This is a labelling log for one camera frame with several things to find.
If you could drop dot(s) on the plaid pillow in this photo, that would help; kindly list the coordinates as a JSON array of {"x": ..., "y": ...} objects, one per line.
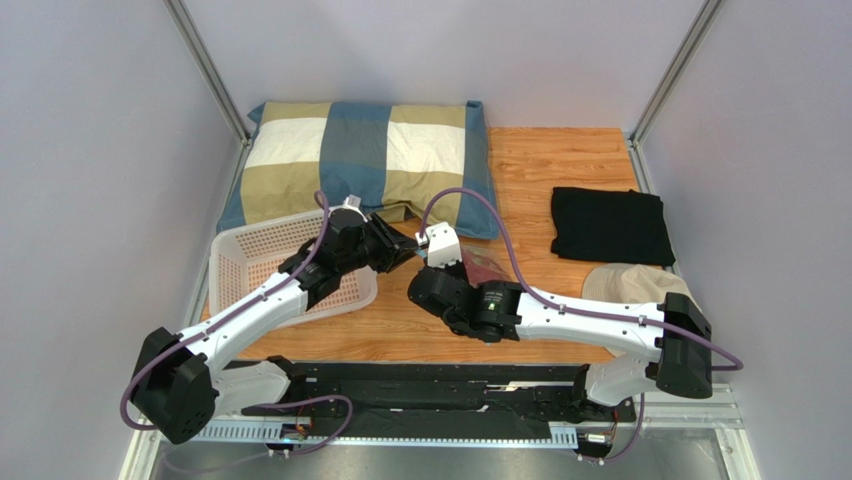
[{"x": 395, "y": 158}]

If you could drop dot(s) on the red toy lobster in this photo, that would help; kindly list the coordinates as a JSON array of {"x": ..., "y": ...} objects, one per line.
[{"x": 486, "y": 269}]

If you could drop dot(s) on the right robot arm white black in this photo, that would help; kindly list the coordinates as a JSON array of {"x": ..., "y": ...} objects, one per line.
[{"x": 664, "y": 346}]

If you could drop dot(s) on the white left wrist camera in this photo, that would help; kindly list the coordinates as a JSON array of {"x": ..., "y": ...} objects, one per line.
[{"x": 351, "y": 202}]

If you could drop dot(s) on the aluminium frame rail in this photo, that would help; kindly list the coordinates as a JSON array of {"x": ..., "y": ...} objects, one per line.
[{"x": 709, "y": 430}]

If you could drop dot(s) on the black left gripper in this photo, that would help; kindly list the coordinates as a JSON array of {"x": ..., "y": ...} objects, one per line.
[{"x": 401, "y": 248}]

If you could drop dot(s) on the white plastic basket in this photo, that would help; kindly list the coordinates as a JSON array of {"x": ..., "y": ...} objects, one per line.
[{"x": 244, "y": 257}]

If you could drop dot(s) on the black folded cloth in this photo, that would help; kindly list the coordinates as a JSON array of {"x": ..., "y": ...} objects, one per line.
[{"x": 610, "y": 226}]

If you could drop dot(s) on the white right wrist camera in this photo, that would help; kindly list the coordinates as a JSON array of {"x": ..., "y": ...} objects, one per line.
[{"x": 441, "y": 245}]

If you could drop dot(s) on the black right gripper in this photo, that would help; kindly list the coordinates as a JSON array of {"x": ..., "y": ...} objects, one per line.
[{"x": 438, "y": 277}]

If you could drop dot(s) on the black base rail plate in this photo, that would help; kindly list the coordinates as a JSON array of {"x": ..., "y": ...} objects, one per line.
[{"x": 439, "y": 401}]

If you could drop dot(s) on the beige hat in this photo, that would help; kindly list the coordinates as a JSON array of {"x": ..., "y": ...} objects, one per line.
[{"x": 632, "y": 283}]

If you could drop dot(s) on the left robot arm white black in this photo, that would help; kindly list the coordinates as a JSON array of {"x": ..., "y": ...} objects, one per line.
[{"x": 183, "y": 380}]

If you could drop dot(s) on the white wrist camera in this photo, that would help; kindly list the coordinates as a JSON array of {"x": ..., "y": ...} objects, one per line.
[
  {"x": 351, "y": 202},
  {"x": 441, "y": 245}
]

